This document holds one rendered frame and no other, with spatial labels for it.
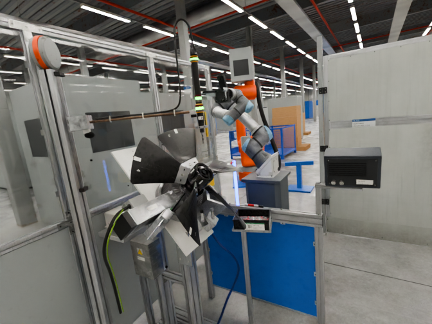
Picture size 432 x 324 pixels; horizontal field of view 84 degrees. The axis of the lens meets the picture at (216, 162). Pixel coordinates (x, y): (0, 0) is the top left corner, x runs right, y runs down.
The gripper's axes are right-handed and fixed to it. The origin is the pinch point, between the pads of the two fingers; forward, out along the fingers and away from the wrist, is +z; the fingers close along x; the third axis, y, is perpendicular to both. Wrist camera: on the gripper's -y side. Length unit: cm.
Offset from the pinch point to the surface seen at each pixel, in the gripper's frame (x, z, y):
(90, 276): 58, 59, 98
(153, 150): 9, 44, 28
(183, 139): 13.1, 15.8, 26.6
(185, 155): 8.9, 21.0, 35.0
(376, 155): -81, -14, 42
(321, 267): -54, -18, 113
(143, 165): 10, 51, 34
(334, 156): -63, -13, 42
